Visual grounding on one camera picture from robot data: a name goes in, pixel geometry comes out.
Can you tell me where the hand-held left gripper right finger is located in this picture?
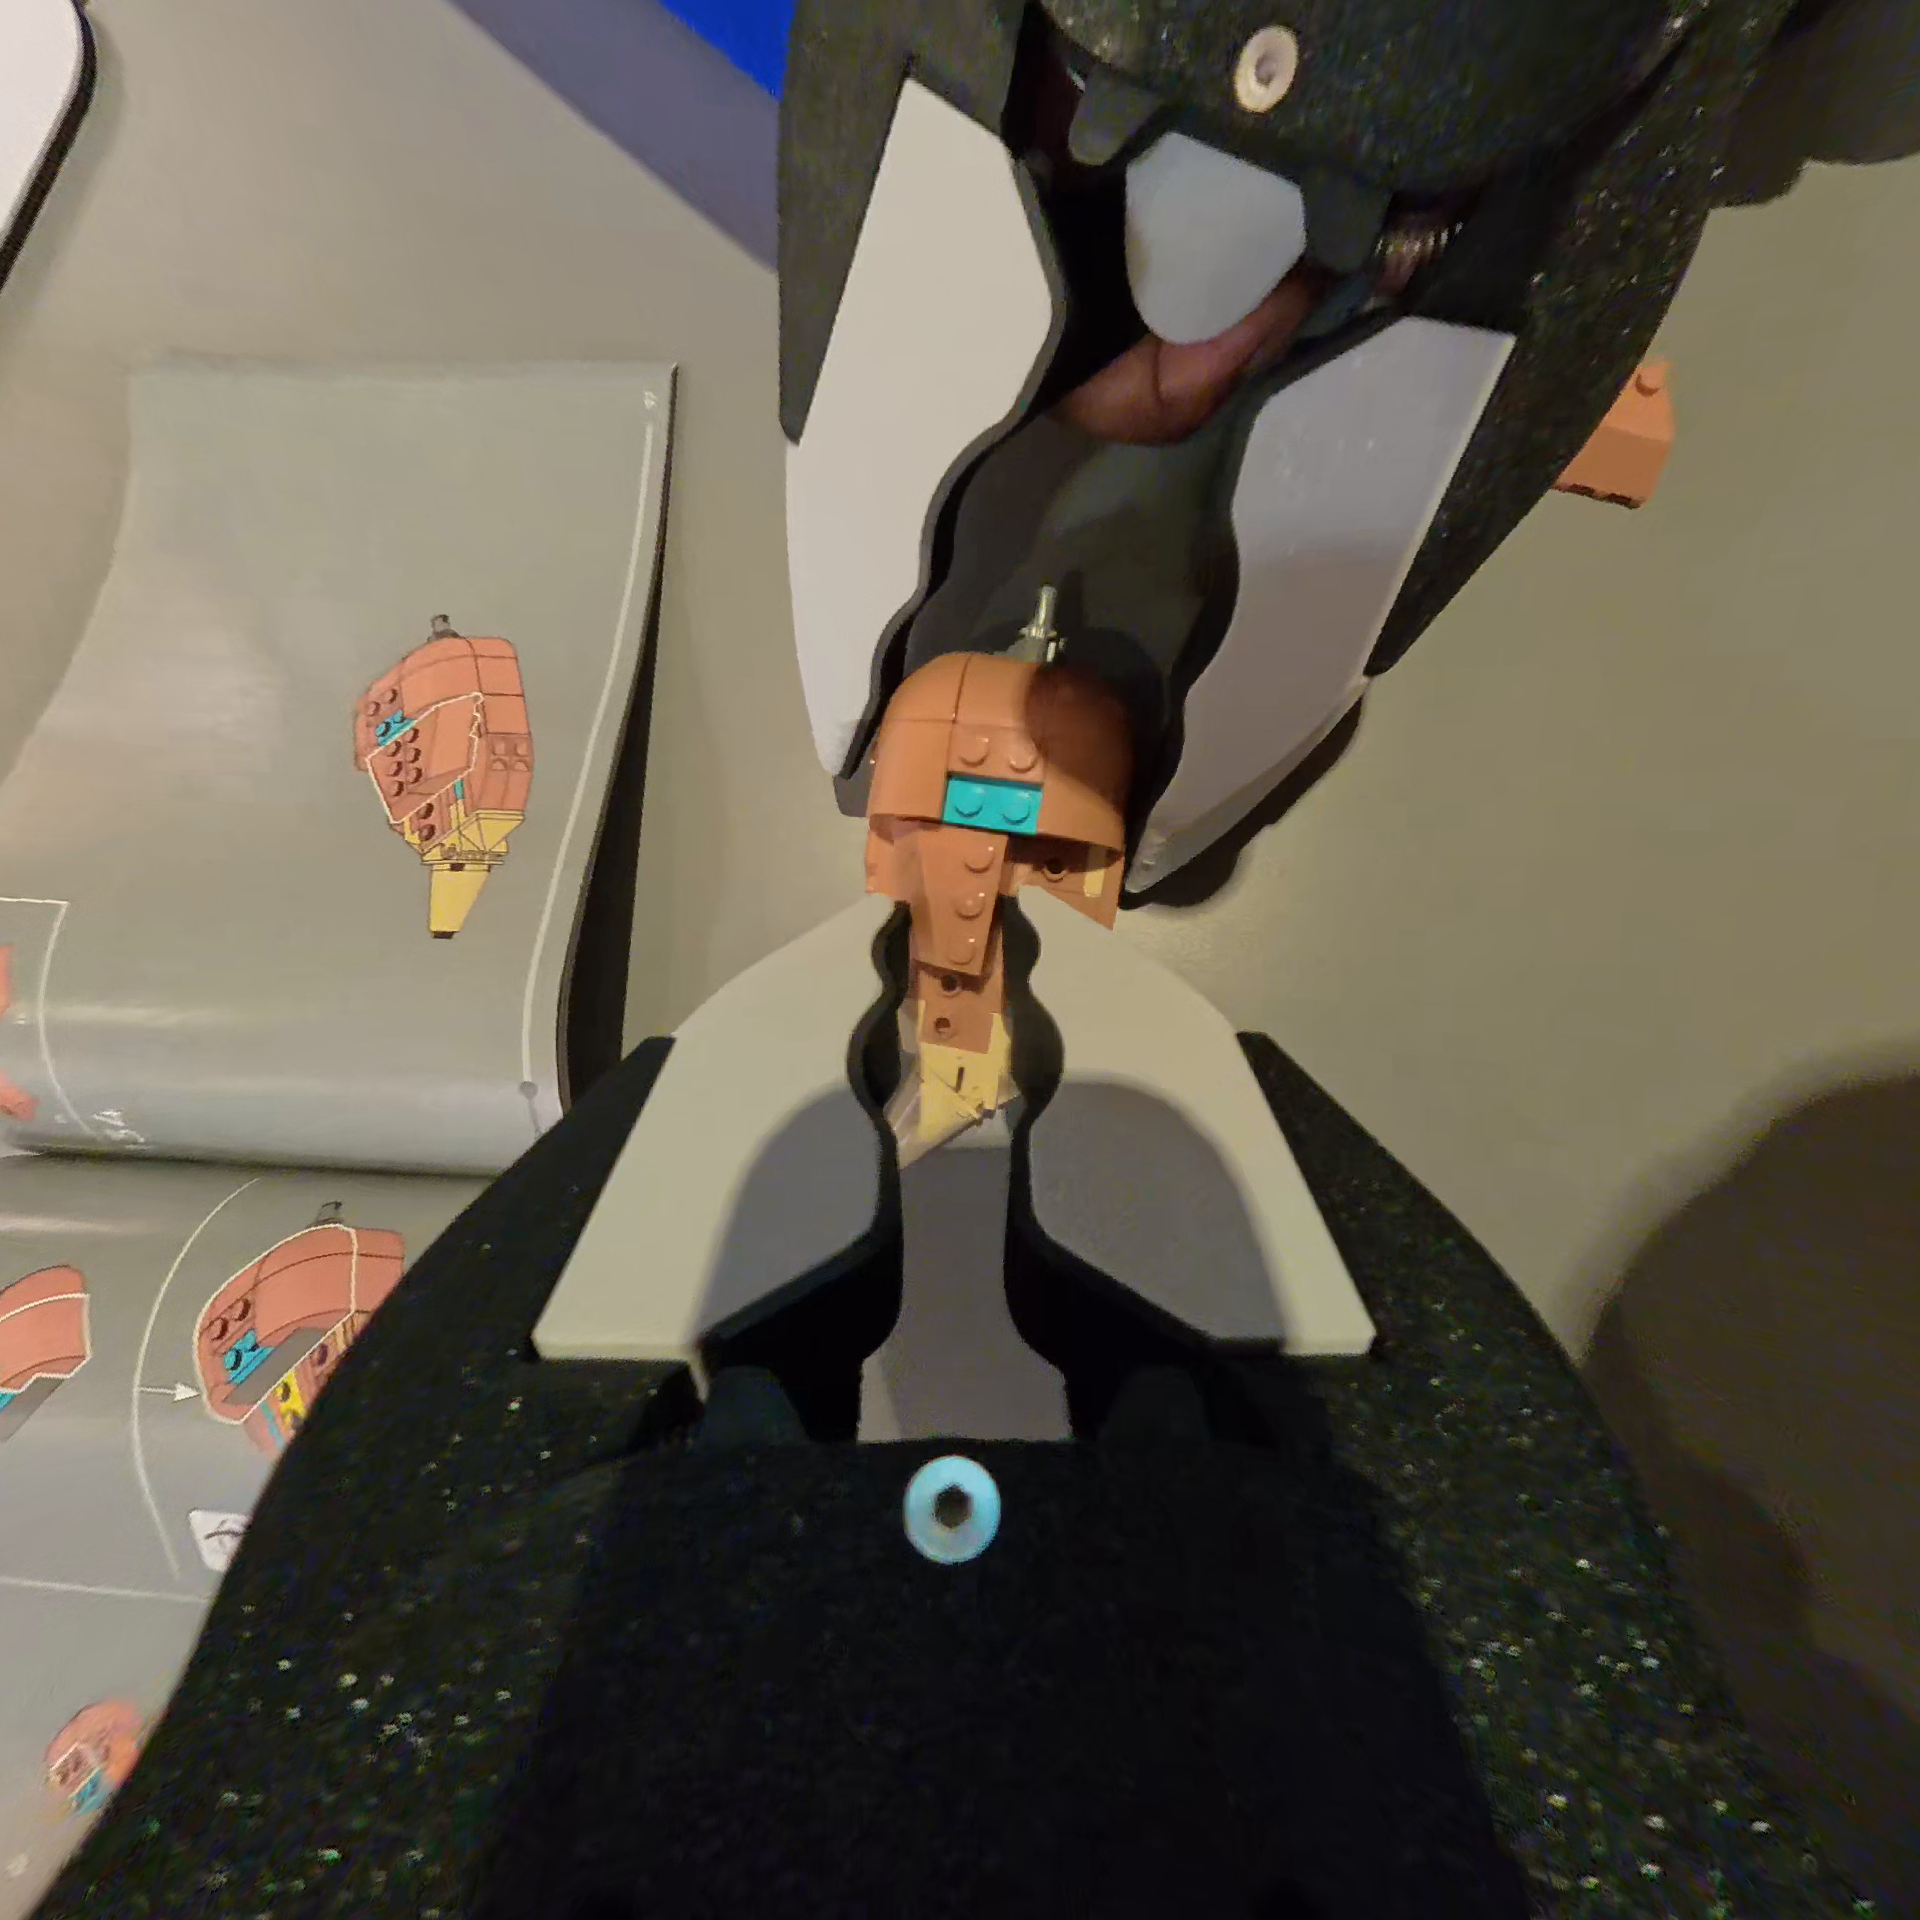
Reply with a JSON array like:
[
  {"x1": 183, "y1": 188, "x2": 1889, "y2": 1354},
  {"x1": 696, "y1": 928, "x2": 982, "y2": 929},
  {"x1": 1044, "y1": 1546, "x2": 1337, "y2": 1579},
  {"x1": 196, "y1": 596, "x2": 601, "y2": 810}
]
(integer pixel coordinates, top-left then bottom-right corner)
[{"x1": 1008, "y1": 903, "x2": 1380, "y2": 1361}]

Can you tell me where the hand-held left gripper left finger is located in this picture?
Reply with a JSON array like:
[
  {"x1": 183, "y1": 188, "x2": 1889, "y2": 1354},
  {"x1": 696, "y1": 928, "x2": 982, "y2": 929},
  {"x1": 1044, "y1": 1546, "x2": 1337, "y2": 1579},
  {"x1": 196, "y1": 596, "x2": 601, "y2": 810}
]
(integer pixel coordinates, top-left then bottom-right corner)
[{"x1": 531, "y1": 900, "x2": 902, "y2": 1408}]

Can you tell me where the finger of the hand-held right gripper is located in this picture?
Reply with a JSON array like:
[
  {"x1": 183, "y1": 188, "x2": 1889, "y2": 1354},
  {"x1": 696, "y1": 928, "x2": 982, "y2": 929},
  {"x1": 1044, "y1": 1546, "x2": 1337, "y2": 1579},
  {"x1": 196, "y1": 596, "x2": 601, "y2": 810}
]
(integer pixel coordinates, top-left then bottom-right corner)
[
  {"x1": 1123, "y1": 313, "x2": 1520, "y2": 909},
  {"x1": 782, "y1": 73, "x2": 1067, "y2": 781}
]

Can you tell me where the brown brick vehicle model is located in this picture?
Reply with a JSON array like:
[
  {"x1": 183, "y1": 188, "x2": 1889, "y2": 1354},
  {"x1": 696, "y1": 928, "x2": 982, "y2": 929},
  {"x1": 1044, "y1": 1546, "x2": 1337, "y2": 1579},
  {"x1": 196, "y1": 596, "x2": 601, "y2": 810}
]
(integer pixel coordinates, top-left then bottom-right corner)
[{"x1": 862, "y1": 584, "x2": 1134, "y2": 1172}]

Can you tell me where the blue plastic bin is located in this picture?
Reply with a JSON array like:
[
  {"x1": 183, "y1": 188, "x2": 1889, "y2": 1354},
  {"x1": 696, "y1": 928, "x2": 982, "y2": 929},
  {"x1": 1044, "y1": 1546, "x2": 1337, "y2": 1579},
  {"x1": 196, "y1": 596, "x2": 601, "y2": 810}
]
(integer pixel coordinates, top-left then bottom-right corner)
[{"x1": 659, "y1": 0, "x2": 791, "y2": 100}]

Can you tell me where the person's right forearm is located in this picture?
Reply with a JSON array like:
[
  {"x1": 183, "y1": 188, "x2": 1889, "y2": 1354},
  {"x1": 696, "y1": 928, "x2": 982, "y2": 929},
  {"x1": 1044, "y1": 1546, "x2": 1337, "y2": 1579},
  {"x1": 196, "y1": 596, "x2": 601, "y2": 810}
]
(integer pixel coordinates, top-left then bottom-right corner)
[{"x1": 1694, "y1": 0, "x2": 1920, "y2": 211}]

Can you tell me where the grey desk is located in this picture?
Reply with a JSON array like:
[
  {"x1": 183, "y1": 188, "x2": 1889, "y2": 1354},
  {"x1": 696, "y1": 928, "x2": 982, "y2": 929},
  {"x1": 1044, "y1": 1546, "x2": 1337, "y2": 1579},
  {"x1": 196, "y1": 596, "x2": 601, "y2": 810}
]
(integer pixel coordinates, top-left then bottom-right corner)
[{"x1": 0, "y1": 0, "x2": 1920, "y2": 1920}]

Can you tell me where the person's right hand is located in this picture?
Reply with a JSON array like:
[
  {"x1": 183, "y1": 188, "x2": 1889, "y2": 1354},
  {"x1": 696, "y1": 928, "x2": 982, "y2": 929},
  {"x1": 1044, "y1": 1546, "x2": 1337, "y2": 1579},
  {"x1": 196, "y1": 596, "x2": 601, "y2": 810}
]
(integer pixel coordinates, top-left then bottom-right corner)
[{"x1": 1050, "y1": 275, "x2": 1321, "y2": 448}]

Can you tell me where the brown sloped brick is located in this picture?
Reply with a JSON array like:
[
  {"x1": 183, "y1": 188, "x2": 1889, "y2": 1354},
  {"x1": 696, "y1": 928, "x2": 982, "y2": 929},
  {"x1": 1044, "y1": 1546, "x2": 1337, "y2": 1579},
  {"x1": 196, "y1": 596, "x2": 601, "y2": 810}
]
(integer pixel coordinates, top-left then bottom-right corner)
[{"x1": 1551, "y1": 360, "x2": 1674, "y2": 512}]

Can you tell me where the open instruction booklet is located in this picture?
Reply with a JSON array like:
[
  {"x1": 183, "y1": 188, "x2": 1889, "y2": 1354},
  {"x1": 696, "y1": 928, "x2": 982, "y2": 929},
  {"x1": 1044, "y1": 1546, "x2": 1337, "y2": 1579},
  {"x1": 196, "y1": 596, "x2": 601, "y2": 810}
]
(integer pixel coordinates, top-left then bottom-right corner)
[{"x1": 0, "y1": 360, "x2": 677, "y2": 1861}]

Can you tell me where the white stand base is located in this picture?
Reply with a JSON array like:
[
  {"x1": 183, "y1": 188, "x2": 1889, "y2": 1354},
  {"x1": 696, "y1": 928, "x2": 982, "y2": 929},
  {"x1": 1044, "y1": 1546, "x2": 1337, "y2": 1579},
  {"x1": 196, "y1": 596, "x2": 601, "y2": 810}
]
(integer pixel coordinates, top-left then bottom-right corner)
[{"x1": 0, "y1": 0, "x2": 95, "y2": 288}]

